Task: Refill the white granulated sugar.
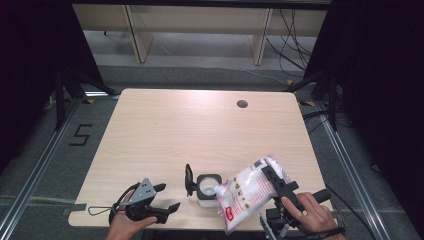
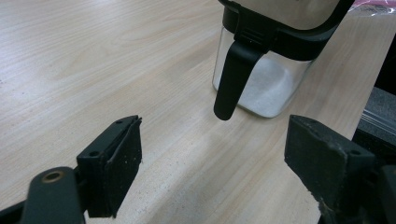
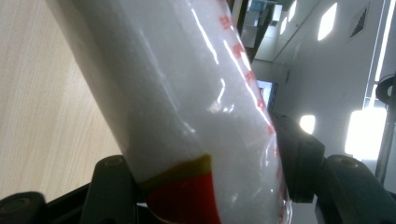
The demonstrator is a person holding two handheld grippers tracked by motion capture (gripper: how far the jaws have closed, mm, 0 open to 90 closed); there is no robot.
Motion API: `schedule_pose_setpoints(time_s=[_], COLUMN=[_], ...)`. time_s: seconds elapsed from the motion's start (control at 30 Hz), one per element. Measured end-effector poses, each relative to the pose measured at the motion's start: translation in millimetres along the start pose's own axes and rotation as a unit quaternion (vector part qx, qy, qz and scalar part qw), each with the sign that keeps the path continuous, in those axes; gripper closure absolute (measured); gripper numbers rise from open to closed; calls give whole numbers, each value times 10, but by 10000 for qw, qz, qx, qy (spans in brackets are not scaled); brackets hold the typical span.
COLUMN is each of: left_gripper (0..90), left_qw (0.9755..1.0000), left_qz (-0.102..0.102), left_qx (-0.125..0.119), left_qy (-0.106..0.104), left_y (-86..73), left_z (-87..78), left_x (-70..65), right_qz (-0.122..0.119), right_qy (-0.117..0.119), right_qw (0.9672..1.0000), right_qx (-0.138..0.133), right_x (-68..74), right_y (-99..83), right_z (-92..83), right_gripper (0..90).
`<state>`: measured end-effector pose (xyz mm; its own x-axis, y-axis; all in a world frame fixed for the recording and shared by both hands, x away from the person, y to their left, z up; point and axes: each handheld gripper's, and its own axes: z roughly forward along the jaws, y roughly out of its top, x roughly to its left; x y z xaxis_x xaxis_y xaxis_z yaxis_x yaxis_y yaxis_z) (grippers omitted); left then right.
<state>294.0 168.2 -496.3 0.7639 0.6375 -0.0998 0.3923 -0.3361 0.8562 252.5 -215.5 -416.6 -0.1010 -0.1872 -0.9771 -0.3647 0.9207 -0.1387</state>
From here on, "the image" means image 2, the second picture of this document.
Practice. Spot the aluminium floor rail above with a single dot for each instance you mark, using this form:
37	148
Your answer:
381	119

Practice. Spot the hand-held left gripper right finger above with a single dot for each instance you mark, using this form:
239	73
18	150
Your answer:
323	165

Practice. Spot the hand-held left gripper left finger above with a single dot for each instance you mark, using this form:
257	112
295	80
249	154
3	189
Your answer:
118	168

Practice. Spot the glass jar with black lid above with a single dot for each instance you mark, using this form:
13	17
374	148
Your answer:
271	81

